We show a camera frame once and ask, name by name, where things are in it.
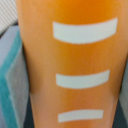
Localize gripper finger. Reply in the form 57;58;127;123
0;26;29;128

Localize orange bread loaf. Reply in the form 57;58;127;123
16;0;128;128

